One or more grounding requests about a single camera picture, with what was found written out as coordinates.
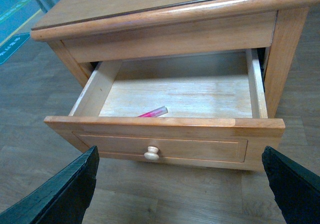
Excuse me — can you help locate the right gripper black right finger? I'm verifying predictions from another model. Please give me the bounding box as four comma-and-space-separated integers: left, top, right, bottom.
261, 146, 320, 224

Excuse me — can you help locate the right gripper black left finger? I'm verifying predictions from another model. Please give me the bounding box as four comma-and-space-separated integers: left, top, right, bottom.
0, 146, 100, 224

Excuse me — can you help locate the round wooden drawer knob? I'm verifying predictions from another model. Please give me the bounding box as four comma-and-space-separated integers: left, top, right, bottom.
144, 146, 160, 161

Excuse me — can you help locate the wooden drawer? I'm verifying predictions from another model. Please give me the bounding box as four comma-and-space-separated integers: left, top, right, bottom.
44, 49, 285, 170

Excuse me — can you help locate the pink marker with white cap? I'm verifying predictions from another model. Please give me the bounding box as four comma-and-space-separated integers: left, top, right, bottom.
138, 106, 168, 118

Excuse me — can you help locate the wooden nightstand cabinet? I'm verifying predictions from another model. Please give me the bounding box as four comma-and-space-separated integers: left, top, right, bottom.
29, 0, 320, 119

